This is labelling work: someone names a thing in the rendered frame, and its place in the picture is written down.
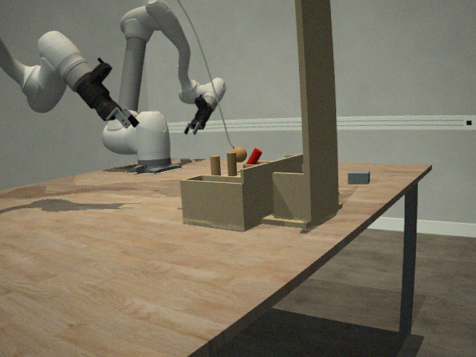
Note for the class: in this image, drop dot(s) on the tan wooden ball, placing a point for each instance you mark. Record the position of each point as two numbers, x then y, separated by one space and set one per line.
241 153

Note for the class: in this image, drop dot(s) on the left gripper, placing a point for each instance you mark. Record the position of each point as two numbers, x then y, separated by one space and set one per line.
205 107

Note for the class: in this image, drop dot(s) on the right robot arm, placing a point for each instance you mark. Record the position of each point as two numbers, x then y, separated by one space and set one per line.
43 87

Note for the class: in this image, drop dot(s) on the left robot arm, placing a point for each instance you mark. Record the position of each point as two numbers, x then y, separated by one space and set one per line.
150 139

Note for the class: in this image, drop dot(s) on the red cylinder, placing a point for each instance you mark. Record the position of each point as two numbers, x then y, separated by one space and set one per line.
254 157

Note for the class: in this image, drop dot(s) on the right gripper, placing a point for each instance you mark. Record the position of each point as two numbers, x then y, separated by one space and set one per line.
88 83

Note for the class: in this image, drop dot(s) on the tan cylinder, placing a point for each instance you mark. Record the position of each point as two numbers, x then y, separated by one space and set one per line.
232 164
215 165

